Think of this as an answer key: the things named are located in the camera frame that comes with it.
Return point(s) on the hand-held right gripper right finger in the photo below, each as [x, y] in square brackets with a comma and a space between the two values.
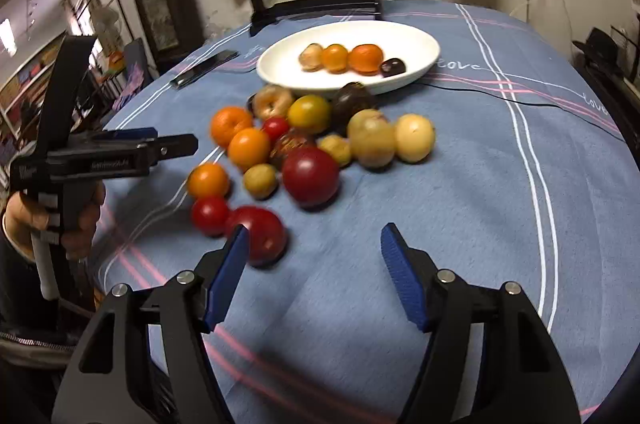
[405, 284]

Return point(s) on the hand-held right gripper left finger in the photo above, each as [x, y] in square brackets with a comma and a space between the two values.
[227, 284]

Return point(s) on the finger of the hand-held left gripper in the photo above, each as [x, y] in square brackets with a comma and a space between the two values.
[130, 134]
[175, 146]

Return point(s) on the large red tomato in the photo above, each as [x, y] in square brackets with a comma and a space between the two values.
[265, 229]
[310, 176]

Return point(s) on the small red tomato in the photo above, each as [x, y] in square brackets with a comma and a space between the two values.
[275, 127]
[210, 215]

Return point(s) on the small yellow fruit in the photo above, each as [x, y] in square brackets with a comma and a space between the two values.
[336, 150]
[260, 180]

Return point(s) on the beige spotted fruit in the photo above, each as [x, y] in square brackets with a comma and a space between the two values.
[272, 101]

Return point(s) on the dark red mottled fruit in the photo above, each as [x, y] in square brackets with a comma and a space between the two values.
[292, 144]

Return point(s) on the yellow-green round fruit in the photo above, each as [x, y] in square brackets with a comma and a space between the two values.
[309, 114]

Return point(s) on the large pale yellow fruit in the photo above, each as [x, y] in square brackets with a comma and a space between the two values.
[414, 137]

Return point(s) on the large tan fruit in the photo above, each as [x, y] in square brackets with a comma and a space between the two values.
[371, 139]

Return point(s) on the small beige fruit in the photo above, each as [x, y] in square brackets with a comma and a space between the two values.
[311, 57]

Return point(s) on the small orange mandarin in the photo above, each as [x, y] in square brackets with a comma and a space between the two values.
[334, 58]

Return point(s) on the dark purple passion fruit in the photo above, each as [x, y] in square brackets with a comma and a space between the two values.
[352, 101]

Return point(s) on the white oval plate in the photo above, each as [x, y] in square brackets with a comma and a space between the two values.
[420, 49]

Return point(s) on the person's left hand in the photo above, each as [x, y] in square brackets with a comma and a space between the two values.
[92, 214]

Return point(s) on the grey chair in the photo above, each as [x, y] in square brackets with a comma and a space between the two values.
[137, 64]

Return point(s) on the black flat bar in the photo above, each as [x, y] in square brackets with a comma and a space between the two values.
[205, 68]

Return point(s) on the blue striped tablecloth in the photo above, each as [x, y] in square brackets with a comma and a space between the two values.
[475, 214]

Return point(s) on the white standing fan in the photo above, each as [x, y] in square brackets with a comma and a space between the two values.
[106, 24]

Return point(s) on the black desk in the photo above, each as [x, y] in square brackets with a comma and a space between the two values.
[612, 104]

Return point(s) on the black hat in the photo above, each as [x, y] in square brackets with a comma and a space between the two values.
[597, 45]

